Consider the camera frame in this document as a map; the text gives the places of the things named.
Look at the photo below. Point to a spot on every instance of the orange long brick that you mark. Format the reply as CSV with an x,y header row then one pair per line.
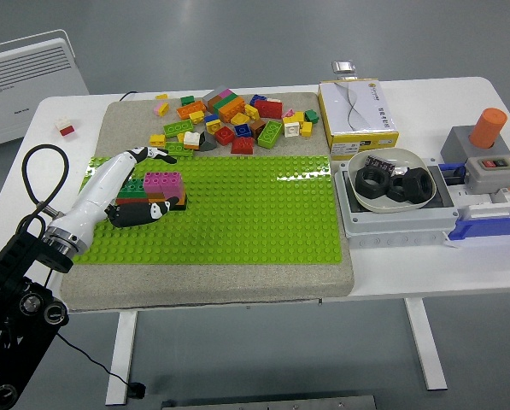
x,y
190,109
231,110

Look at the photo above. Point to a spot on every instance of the grey sloped brick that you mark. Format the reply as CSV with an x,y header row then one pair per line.
x,y
207,143

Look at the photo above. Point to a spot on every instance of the pink sloped brick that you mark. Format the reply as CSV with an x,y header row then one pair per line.
x,y
287,113

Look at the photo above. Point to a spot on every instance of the yellow sloped brick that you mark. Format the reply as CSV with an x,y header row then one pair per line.
x,y
239,119

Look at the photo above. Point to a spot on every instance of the pink and yellow brick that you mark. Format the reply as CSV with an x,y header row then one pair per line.
x,y
160,109

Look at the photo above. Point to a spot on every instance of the red sloped brick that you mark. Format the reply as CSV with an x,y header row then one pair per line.
x,y
242,146

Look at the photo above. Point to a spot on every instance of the white table leg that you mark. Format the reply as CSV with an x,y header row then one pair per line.
x,y
427,346
122,359

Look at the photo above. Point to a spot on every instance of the white flat brick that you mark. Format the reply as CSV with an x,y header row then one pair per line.
x,y
273,100

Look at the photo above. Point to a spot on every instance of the black brick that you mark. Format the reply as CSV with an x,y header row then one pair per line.
x,y
183,208

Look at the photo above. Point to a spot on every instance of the white square brick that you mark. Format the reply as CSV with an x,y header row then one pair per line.
x,y
291,129

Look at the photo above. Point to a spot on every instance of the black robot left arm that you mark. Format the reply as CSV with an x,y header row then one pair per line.
x,y
7,273

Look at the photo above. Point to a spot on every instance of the red long brick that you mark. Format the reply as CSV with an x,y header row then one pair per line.
x,y
130,200
268,109

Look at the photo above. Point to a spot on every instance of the pink flat brick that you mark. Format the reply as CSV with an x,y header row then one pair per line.
x,y
225,92

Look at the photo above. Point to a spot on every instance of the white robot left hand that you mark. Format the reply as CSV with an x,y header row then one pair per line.
x,y
101,183

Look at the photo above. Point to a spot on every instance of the orange flat brick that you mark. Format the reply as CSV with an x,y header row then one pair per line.
x,y
181,200

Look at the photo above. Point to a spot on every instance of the pink square brick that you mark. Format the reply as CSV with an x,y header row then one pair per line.
x,y
153,183
172,183

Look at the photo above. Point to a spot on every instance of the small yellow flat brick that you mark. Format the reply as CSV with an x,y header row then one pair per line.
x,y
162,97

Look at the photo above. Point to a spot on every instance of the white bowl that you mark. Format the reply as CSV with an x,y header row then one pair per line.
x,y
382,206

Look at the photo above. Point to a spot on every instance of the blue and white breaker assembly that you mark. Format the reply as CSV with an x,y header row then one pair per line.
x,y
485,226

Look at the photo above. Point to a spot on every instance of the grey junction box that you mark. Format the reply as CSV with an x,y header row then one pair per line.
x,y
391,228

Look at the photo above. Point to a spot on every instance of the grey switch box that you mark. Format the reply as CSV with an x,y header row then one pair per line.
x,y
489,175

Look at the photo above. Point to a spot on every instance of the small silver packet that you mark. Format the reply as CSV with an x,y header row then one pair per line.
x,y
343,67

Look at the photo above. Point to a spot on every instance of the blue brick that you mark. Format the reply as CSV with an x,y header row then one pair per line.
x,y
212,117
242,130
256,99

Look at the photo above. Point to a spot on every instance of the lime green baseplate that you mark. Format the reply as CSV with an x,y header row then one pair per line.
x,y
254,222

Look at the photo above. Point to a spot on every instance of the grey-brown mat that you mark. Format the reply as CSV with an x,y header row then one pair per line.
x,y
203,286

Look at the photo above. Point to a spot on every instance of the brown brick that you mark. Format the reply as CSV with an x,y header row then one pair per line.
x,y
155,197
213,103
258,127

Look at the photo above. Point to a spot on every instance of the purple circuit board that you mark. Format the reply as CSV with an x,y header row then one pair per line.
x,y
378,163

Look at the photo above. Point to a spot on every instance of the lime green long brick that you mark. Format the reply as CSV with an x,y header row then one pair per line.
x,y
270,134
181,148
177,127

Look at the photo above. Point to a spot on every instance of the grey block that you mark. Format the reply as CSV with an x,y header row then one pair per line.
x,y
455,143

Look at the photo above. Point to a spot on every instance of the white and red brick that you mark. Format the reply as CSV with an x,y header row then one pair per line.
x,y
65,127

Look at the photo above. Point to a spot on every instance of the small dark green brick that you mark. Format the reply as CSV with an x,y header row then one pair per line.
x,y
187,100
311,116

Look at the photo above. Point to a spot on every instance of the white and orange brick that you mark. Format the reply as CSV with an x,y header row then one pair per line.
x,y
191,139

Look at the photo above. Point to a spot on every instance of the yellow and white carton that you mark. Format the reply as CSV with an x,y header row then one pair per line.
x,y
357,115

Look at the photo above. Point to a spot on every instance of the red square brick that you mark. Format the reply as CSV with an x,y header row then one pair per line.
x,y
224,136

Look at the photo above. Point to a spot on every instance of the orange cylinder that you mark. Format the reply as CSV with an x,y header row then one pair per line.
x,y
487,126

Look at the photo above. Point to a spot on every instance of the white panel heater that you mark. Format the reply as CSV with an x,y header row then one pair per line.
x,y
24,85

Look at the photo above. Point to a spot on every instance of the large black nut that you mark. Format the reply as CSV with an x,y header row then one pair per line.
x,y
410,188
361,183
394,194

